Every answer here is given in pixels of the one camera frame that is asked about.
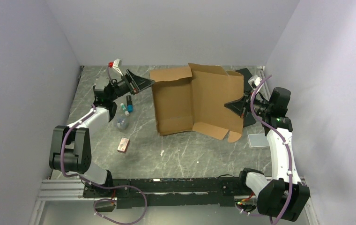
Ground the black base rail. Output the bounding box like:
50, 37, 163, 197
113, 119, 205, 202
83, 176, 252, 209

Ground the red staples box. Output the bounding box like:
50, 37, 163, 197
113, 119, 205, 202
117, 138, 130, 153

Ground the white rectangular tray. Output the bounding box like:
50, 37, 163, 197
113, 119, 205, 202
247, 133, 269, 149

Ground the aluminium frame rail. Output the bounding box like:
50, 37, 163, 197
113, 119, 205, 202
37, 178, 87, 201

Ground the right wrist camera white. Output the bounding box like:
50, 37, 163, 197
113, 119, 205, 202
248, 75, 262, 90

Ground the green white glue stick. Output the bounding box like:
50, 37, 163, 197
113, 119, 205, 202
120, 103, 130, 117

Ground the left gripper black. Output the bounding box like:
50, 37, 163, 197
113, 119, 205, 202
109, 68, 155, 101

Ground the black foam block far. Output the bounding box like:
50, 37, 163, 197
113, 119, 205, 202
235, 68, 253, 85

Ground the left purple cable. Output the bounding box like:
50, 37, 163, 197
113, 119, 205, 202
59, 63, 149, 225

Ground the black foam block near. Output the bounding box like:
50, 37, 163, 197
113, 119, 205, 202
243, 112, 256, 127

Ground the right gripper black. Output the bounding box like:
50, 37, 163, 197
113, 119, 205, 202
224, 89, 272, 119

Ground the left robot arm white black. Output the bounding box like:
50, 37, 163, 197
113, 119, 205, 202
49, 69, 155, 197

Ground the brown cardboard box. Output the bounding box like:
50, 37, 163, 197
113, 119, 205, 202
149, 63, 244, 143

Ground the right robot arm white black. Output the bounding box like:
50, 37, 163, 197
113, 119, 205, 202
224, 87, 310, 222

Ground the black foam block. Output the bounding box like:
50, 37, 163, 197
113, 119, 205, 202
235, 68, 253, 85
243, 112, 256, 127

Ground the blue capped marker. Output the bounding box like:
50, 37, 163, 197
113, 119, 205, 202
126, 95, 134, 113

